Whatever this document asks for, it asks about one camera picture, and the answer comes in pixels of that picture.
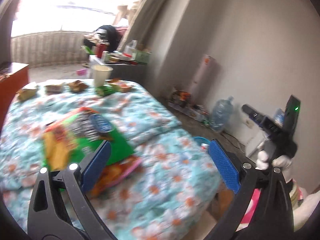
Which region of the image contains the pink orange snack bag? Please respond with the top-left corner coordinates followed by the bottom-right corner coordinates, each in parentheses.
top-left (88, 155), bottom-right (143, 198)

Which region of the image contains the green chip bag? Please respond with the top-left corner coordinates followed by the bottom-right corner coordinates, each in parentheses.
top-left (42, 107), bottom-right (135, 171)

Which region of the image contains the white red-capped milk bottle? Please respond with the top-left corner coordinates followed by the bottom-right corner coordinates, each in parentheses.
top-left (201, 143), bottom-right (209, 152)

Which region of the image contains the white fleece sleeve forearm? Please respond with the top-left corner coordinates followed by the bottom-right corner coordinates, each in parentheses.
top-left (285, 169), bottom-right (320, 231)

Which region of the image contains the blue plastic trash basket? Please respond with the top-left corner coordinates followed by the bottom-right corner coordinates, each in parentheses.
top-left (193, 136), bottom-right (210, 146)

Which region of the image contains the white gloved right hand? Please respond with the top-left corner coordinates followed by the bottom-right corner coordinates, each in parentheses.
top-left (256, 142), bottom-right (292, 171)

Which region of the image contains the blue water jug on dispenser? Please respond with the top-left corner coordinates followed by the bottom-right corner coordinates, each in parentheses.
top-left (273, 108), bottom-right (285, 127)

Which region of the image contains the white water dispenser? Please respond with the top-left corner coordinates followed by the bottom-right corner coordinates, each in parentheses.
top-left (245, 130), bottom-right (268, 157)

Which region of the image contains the empty water jug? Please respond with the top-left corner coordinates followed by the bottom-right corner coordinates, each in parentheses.
top-left (209, 96), bottom-right (234, 133)

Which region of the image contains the pink cushion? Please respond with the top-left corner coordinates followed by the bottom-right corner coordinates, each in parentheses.
top-left (240, 189), bottom-right (260, 224)

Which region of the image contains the floral blue quilt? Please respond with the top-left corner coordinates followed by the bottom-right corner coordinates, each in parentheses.
top-left (1, 81), bottom-right (221, 239)

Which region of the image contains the green wrapper under cup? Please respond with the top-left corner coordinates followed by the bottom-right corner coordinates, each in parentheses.
top-left (95, 85), bottom-right (116, 97)

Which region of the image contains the rolled floral wallpaper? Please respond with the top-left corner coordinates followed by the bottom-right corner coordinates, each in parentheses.
top-left (188, 54), bottom-right (215, 103)

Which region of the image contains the white paper cup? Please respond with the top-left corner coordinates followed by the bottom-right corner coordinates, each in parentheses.
top-left (91, 64), bottom-right (113, 87)

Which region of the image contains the small yellow-green snack packet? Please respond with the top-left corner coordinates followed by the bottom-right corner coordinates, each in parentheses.
top-left (17, 86), bottom-right (39, 102)

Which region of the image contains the dark grey cabinet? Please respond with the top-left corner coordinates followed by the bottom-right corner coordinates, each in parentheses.
top-left (89, 55), bottom-right (148, 86)

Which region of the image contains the red thermos bottle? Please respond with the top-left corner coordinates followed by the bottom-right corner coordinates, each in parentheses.
top-left (95, 42), bottom-right (108, 59)

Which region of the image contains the green plastic basket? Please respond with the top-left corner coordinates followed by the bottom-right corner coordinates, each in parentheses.
top-left (132, 49), bottom-right (151, 65)

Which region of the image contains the white detergent bottle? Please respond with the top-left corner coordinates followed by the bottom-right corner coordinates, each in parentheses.
top-left (123, 40), bottom-right (137, 57)

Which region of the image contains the orange cardboard box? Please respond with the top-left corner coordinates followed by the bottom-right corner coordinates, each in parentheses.
top-left (1, 62), bottom-right (29, 129)

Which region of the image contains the black bag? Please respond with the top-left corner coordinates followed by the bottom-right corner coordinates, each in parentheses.
top-left (95, 25), bottom-right (121, 53)

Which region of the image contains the right beige curtain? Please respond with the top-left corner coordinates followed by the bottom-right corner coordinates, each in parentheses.
top-left (118, 0), bottom-right (190, 51)

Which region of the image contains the floor clutter pile with cables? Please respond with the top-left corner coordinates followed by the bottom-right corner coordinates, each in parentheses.
top-left (168, 88), bottom-right (209, 124)

